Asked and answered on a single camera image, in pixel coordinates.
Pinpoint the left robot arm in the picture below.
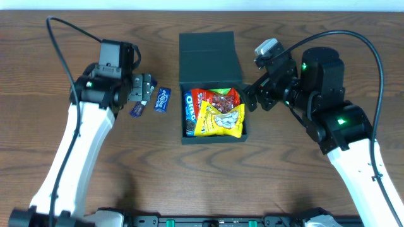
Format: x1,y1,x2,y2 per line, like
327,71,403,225
8,39,152,226

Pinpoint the red snack bag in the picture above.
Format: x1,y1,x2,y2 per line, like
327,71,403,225
190,88,241,116

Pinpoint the green Haribo gummy bag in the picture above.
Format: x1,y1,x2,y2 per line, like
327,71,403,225
210,88,230,95

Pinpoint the yellow nut snack bag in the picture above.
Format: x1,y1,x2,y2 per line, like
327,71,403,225
194,101,245,138

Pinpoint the dark purple chocolate bar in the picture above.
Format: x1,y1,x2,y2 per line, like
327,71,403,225
129,78,158,117

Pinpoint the dark green open box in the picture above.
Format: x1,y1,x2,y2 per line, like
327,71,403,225
179,32,248,145

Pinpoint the blue Oreo cookie pack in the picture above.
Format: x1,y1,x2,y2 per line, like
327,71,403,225
184,91,198,137

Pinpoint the blue Eclipse mint pack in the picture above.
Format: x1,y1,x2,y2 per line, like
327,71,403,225
154,87,171,113

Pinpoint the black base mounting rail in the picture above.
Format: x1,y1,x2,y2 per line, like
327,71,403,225
85,215,364,227

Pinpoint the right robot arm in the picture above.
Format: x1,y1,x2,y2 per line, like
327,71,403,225
244,39,403,226

